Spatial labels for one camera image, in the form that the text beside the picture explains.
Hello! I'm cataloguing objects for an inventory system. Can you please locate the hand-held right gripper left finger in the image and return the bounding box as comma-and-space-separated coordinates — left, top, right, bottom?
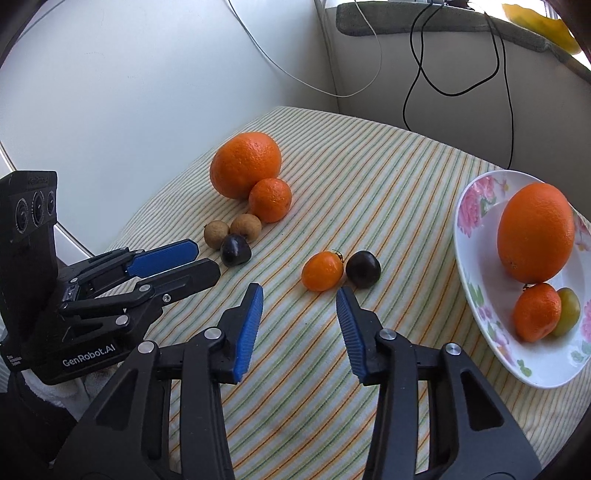
51, 282, 265, 480

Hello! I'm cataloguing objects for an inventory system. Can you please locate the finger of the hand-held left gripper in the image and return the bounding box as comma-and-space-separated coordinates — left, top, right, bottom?
69, 239, 200, 291
59, 258, 221, 342

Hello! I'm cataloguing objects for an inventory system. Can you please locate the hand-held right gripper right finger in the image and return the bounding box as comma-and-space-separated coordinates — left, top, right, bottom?
335, 286, 542, 480

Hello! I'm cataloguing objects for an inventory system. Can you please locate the brown longan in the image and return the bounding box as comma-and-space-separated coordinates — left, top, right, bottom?
230, 213, 263, 241
204, 220, 230, 250

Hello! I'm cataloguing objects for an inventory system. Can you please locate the dark purple plum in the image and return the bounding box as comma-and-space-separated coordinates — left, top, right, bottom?
220, 233, 253, 267
346, 250, 382, 289

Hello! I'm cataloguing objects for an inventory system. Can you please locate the orange kumquat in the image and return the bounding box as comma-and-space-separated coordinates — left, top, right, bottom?
301, 250, 345, 292

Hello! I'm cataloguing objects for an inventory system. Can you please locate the small mandarin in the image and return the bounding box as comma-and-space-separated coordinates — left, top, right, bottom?
513, 283, 563, 343
249, 178, 293, 223

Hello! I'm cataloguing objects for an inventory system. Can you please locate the large orange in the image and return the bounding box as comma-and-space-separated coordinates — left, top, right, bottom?
210, 132, 282, 200
497, 182, 575, 284

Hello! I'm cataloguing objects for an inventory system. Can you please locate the floral white plate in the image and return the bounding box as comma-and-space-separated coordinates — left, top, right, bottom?
453, 170, 591, 388

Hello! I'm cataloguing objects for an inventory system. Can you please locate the yellow-green plum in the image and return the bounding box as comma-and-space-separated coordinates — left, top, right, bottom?
551, 287, 581, 337

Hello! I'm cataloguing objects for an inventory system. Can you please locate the person's left forearm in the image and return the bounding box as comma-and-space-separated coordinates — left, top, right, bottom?
0, 374, 79, 480

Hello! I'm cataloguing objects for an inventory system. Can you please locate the person's left hand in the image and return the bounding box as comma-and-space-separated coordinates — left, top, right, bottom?
21, 364, 123, 416

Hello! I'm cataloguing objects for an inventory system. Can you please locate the grey windowsill mat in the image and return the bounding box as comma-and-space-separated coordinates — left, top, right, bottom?
335, 1, 591, 77

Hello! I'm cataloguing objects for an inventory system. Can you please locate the yellow fruit bowl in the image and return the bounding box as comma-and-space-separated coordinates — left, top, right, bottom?
502, 4, 581, 55

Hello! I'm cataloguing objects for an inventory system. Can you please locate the white cable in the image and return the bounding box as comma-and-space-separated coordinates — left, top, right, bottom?
225, 0, 383, 97

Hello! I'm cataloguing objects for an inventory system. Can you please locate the black cable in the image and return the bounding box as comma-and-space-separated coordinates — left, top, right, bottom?
403, 0, 515, 171

